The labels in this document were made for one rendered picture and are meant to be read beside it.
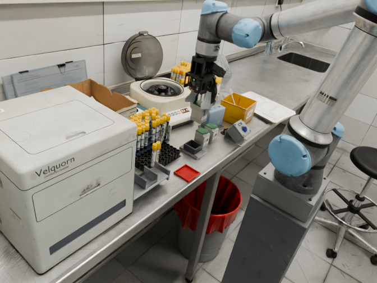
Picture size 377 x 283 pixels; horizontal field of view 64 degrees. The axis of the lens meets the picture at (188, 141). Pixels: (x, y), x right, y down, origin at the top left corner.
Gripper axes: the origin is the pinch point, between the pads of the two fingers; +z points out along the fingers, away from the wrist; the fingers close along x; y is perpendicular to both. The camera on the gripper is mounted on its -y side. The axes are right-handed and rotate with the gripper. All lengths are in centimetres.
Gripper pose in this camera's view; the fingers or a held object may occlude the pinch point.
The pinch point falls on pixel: (200, 108)
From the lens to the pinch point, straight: 108.3
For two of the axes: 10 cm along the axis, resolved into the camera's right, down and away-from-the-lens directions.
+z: -1.4, 8.4, 5.3
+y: -6.1, 3.5, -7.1
